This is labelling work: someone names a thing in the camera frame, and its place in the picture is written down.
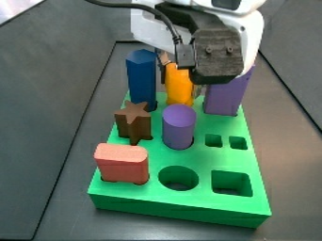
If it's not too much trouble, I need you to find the black camera cable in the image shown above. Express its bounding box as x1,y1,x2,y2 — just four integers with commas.
86,0,196,70

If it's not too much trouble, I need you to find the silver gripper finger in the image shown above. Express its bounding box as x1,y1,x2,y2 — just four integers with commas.
192,85,206,99
155,49,171,84

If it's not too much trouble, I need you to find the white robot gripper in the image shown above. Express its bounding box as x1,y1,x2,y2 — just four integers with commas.
131,0,267,75

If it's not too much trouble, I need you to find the purple cylinder block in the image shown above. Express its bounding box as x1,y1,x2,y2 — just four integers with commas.
162,104,196,150

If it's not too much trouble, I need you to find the red rounded rectangle block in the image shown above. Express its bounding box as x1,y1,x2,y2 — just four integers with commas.
94,143,150,185

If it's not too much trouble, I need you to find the green shape sorter board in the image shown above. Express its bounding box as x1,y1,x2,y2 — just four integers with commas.
88,92,271,228

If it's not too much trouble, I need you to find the brown star block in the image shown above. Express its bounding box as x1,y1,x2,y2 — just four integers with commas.
115,100,152,146

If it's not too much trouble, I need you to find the tall purple notched block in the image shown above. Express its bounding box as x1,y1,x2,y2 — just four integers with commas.
203,66,255,116

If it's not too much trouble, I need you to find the blue hexagonal prism block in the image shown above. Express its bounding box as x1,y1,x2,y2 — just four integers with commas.
126,49,158,111

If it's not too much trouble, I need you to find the yellow three prong block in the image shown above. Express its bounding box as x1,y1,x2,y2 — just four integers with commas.
164,63,194,106

